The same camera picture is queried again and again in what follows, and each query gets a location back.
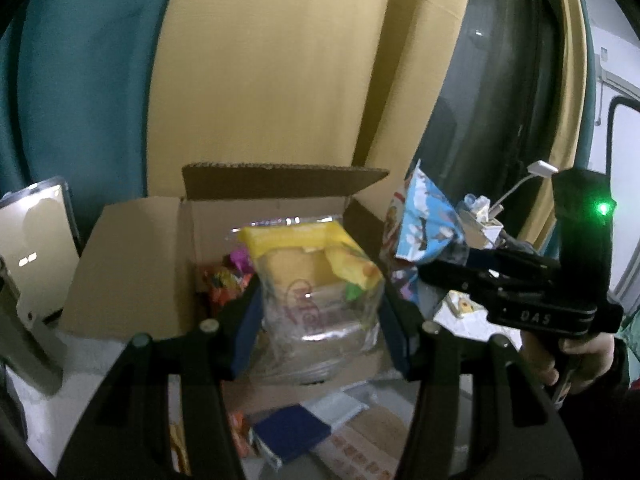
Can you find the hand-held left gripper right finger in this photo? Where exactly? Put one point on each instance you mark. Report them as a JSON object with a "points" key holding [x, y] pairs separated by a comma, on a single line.
{"points": [[397, 337]]}

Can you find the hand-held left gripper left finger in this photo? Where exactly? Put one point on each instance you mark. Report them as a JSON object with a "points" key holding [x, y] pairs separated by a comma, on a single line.
{"points": [[245, 337]]}

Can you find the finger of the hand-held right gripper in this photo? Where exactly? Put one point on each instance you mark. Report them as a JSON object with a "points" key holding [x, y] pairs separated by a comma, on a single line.
{"points": [[450, 276], [510, 262]]}

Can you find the orange snack packet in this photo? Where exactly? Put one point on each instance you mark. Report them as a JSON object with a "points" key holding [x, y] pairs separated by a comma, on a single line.
{"points": [[225, 282]]}

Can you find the blue cartoon snack packet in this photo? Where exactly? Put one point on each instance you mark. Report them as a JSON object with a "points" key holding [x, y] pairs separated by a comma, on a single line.
{"points": [[425, 220]]}

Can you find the clear bread bag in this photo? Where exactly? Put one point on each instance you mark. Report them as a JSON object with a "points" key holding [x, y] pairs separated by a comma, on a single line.
{"points": [[310, 300]]}

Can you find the pink snack packet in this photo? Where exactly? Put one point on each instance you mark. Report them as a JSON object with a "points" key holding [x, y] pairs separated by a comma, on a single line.
{"points": [[241, 261]]}

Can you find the pale grey packet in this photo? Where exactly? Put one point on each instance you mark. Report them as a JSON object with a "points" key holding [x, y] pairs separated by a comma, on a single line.
{"points": [[335, 406]]}

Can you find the dark blue packet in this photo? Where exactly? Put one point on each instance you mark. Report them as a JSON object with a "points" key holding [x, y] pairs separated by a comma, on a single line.
{"points": [[290, 430]]}

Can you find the yellow snack packet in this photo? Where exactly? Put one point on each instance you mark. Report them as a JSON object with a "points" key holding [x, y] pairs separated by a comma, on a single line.
{"points": [[180, 447]]}

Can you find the brown cardboard box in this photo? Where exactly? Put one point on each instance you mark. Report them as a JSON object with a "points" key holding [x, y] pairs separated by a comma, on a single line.
{"points": [[140, 260]]}

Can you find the person's right hand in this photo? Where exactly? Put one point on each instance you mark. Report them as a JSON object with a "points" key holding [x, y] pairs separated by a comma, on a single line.
{"points": [[590, 355]]}

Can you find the small white yellow snack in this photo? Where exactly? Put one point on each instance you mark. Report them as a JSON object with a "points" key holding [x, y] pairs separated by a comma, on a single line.
{"points": [[462, 306]]}

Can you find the white desk lamp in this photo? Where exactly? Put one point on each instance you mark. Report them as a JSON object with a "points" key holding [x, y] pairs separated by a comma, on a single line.
{"points": [[542, 167]]}

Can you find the dark glass door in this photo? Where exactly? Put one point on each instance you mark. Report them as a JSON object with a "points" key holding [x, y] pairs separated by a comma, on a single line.
{"points": [[490, 85]]}

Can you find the yellow curtain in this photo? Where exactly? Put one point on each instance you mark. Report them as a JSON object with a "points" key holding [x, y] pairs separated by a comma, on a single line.
{"points": [[570, 60], [300, 60]]}

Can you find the grey tablet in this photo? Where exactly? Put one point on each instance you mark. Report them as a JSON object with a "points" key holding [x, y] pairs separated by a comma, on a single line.
{"points": [[35, 240]]}

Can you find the teal curtain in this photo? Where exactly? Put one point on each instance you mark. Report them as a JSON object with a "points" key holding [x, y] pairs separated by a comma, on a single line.
{"points": [[75, 85]]}

